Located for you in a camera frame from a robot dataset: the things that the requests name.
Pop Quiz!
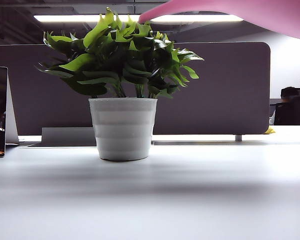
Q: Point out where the pink plastic watering can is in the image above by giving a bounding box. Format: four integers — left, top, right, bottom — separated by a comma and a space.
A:
138, 0, 300, 40

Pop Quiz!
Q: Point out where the green leafy potted plant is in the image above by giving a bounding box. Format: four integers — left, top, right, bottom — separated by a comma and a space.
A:
34, 6, 205, 99

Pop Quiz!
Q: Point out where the long ceiling light strip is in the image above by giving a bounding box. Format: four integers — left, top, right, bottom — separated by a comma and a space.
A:
33, 14, 245, 23

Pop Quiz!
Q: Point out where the white ribbed plant pot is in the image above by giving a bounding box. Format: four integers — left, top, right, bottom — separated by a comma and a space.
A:
88, 97, 158, 162

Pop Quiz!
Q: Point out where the person in dark clothing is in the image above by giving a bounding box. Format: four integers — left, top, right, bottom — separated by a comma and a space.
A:
268, 86, 300, 126

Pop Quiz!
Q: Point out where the dark purple desk divider panel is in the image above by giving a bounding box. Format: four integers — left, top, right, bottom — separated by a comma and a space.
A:
0, 41, 271, 136

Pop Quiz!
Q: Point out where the white folding tablet stand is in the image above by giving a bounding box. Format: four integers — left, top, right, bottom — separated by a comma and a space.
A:
5, 74, 20, 145

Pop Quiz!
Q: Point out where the grey divider mounting bracket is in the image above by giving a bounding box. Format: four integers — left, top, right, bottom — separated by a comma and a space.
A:
41, 127, 97, 147

